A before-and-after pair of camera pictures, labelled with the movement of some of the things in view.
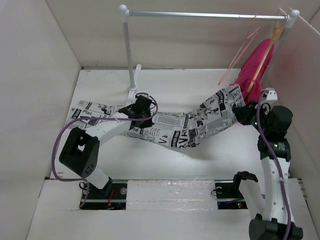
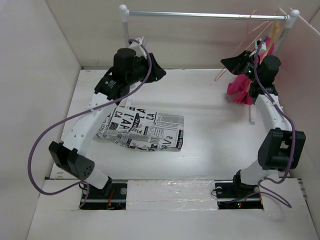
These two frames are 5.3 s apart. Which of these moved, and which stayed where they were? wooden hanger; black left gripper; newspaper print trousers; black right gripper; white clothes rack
Moved: newspaper print trousers; black left gripper; black right gripper
Stayed: wooden hanger; white clothes rack
